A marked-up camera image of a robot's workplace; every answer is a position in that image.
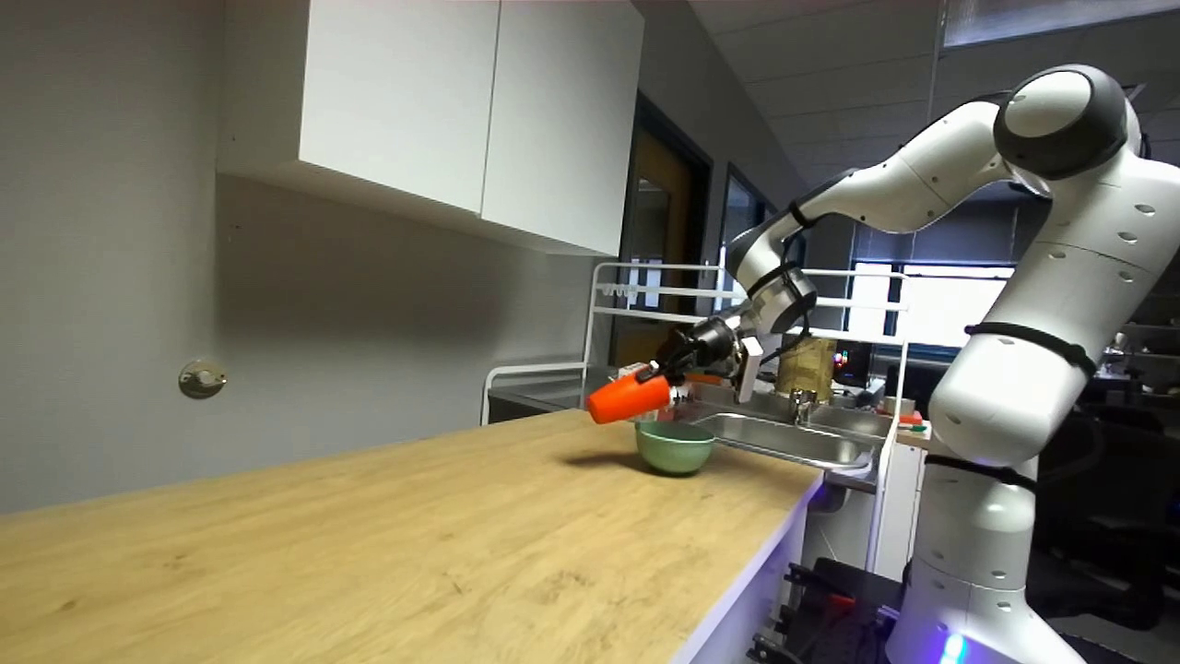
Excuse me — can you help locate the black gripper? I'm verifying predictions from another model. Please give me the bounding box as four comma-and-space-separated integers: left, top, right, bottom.
615, 318, 746, 408

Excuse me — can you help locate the orange plastic cup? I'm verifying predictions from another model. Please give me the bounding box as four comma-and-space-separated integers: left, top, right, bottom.
588, 376, 670, 423

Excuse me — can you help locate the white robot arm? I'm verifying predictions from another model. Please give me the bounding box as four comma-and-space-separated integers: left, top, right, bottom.
591, 64, 1180, 664

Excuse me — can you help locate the green ceramic bowl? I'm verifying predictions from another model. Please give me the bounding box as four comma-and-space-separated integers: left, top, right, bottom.
633, 420, 717, 474

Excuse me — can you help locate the white dish rack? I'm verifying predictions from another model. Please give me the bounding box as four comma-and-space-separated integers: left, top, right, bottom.
480, 258, 1011, 576

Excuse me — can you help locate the stainless steel sink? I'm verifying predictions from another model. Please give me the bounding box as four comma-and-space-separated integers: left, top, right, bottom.
707, 414, 885, 479

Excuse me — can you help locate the white wall cabinet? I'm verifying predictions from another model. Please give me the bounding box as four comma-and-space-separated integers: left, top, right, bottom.
217, 0, 646, 255

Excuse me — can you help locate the round wall knob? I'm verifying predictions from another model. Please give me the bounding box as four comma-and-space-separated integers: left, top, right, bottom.
177, 359, 229, 398

